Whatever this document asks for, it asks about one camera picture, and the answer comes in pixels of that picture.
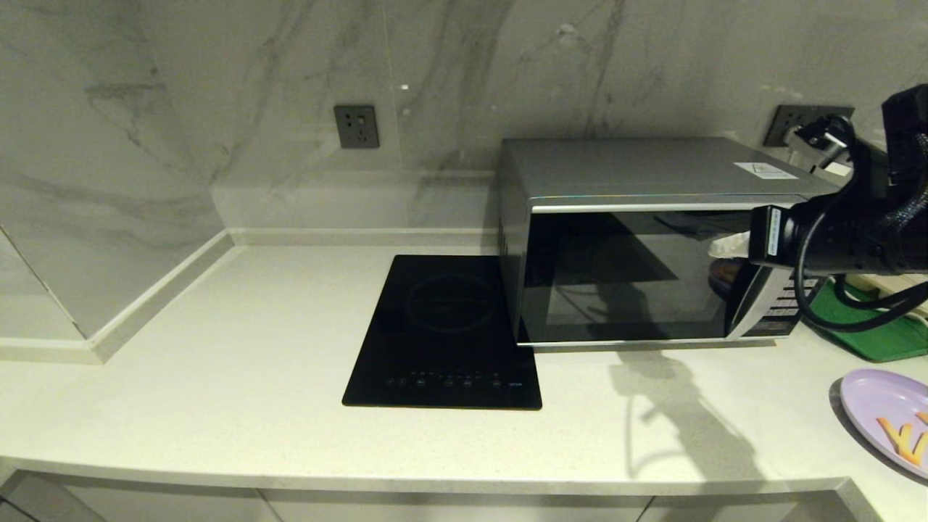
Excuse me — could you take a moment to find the microwave door with dark glass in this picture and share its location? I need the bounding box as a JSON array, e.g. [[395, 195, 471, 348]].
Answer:
[[516, 196, 813, 346]]

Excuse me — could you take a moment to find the silver microwave oven body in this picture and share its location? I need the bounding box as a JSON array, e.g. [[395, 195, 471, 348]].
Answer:
[[497, 138, 845, 346]]

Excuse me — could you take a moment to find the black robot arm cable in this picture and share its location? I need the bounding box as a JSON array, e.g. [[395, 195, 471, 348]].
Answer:
[[794, 116, 928, 334]]

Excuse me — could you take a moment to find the white paper sheet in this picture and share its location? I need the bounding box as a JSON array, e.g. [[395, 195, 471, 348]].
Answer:
[[734, 162, 799, 181]]

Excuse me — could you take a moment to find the lavender plastic plate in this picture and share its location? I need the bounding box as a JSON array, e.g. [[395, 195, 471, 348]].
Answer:
[[839, 369, 928, 481]]

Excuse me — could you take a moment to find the grey double wall outlet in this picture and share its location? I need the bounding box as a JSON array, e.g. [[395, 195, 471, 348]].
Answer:
[[765, 104, 856, 148]]

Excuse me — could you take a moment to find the black induction cooktop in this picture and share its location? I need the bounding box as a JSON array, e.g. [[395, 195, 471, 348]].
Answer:
[[342, 254, 543, 411]]

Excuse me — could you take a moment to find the green plastic tray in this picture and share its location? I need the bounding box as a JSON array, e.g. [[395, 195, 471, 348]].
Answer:
[[806, 279, 928, 363]]

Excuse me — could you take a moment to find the beige cabinet door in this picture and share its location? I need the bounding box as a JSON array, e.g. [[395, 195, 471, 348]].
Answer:
[[261, 490, 653, 522], [638, 493, 882, 522]]

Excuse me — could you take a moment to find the grey single wall outlet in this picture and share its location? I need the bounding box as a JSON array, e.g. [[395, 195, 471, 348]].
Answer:
[[333, 104, 381, 149]]

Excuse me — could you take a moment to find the black braided cable sleeve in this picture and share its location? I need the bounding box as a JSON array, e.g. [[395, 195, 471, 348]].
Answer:
[[874, 178, 928, 236]]

